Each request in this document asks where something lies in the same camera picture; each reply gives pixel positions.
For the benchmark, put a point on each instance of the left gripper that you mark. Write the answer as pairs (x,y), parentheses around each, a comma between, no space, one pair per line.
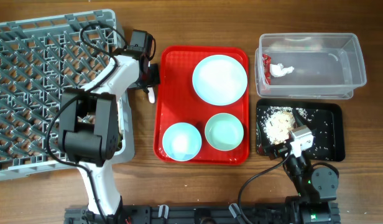
(155,77)

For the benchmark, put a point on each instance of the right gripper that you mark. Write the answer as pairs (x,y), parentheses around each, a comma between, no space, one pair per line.
(277,150)

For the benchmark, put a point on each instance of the pink plastic fork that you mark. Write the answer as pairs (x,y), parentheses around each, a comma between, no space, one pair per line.
(151,95)

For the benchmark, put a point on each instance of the leftover rice food waste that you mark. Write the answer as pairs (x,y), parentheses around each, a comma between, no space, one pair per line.
(274,123)

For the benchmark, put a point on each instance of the green bowl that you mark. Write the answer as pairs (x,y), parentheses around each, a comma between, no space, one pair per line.
(224,132)

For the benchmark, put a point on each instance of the small light blue saucer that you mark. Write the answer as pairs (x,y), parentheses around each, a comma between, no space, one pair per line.
(182,142)

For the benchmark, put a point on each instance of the white tissue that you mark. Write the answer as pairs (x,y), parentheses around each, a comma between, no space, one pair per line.
(278,70)

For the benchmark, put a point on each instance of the red snack wrapper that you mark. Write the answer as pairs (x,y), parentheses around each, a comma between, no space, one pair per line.
(267,62)

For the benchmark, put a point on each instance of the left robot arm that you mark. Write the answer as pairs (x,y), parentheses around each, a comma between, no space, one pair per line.
(89,122)

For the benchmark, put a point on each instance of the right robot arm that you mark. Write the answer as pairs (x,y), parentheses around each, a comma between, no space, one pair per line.
(316,185)

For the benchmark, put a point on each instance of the black waste tray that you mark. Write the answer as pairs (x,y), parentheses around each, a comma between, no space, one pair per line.
(338,154)

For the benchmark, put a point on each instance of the grey dishwasher rack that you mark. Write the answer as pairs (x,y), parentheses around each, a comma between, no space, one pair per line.
(39,58)

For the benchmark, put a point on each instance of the red plastic tray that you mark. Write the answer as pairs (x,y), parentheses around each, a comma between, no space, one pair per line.
(177,102)

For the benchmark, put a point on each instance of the large light blue plate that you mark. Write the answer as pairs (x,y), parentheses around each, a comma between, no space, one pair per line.
(219,80)

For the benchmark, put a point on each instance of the clear plastic bin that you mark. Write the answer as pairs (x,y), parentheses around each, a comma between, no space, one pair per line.
(327,65)

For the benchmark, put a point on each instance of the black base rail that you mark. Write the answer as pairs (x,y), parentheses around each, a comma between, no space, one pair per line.
(185,214)

